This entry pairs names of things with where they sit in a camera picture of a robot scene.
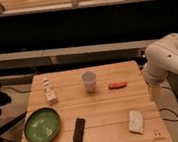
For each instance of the white small bottle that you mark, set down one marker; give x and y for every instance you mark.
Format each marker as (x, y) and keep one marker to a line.
(49, 92)

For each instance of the translucent plastic cup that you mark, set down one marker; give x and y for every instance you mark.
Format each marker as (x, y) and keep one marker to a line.
(89, 81)

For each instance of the red sausage toy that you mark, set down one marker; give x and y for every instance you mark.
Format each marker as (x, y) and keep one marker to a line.
(116, 85)

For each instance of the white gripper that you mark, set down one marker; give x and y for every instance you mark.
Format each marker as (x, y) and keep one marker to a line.
(154, 91)

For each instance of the green plate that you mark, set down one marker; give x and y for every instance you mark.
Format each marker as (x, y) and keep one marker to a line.
(42, 125)

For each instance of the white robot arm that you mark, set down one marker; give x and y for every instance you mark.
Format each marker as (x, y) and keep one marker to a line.
(162, 56)

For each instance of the black remote control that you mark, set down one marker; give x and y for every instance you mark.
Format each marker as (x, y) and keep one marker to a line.
(79, 130)

